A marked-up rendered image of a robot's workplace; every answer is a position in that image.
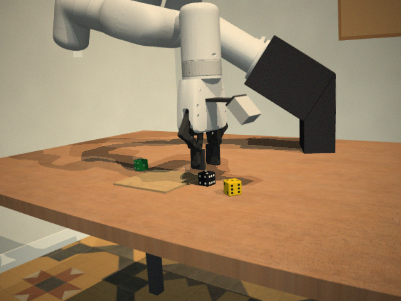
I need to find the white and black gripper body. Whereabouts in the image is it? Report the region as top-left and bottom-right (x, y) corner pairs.
(177, 75), (227, 133)

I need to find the yellow die with black pips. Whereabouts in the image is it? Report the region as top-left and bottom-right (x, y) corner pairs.
(224, 178), (242, 196)

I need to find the beige flat mat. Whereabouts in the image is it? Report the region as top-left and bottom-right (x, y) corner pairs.
(113, 169), (198, 194)

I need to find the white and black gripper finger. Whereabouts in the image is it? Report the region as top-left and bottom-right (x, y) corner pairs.
(206, 123), (228, 166)
(177, 109), (206, 170)

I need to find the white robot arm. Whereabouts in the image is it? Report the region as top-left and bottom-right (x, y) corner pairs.
(53, 0), (270, 125)

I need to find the green die with white pips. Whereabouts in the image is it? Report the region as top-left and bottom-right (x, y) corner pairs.
(134, 158), (148, 171)

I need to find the black die with white pips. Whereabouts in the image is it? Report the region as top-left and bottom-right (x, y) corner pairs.
(198, 171), (216, 187)

